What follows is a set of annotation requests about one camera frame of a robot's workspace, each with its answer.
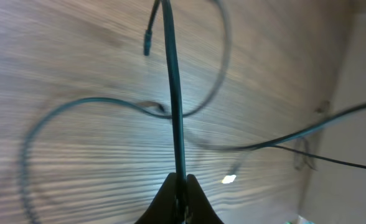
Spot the right camera cable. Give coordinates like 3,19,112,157
270,144,366,174

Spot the black USB cable three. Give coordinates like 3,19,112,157
185,98,366,185

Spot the black USB cable two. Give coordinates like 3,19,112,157
17,0,232,224

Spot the black USB cable one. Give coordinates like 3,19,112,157
143,0,189,184

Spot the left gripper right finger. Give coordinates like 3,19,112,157
185,174,223,224

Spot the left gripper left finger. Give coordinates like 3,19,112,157
135,172,176,224

